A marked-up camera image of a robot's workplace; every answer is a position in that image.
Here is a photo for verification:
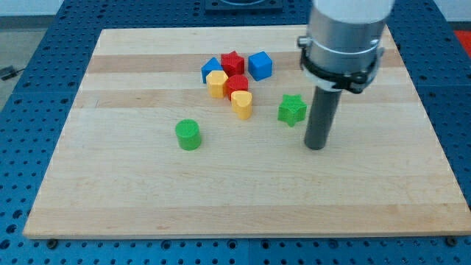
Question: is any green star block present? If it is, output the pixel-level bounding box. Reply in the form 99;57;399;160
277;94;307;127

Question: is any red star block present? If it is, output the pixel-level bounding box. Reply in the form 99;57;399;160
221;51;245;77

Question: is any yellow heart block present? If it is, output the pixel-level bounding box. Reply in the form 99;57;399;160
231;91;253;120

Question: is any green cylinder block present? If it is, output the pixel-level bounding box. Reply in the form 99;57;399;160
175;119;202;151

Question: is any red cylinder block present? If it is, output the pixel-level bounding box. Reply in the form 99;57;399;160
225;74;249;101

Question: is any yellow hexagon block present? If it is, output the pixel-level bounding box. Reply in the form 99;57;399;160
206;70;228;99

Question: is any light wooden board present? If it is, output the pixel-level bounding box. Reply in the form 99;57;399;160
23;25;470;239

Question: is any blue cube block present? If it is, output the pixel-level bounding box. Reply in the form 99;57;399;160
248;52;273;81

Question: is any blue triangle block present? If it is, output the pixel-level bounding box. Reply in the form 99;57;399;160
201;57;223;84

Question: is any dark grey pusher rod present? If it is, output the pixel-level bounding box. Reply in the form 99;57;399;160
304;87;341;150

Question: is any red object at edge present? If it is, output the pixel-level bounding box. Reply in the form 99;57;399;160
453;29;471;57

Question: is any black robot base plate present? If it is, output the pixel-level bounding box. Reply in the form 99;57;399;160
203;0;284;13

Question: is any black cable plug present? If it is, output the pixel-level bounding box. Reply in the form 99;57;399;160
0;66;24;81

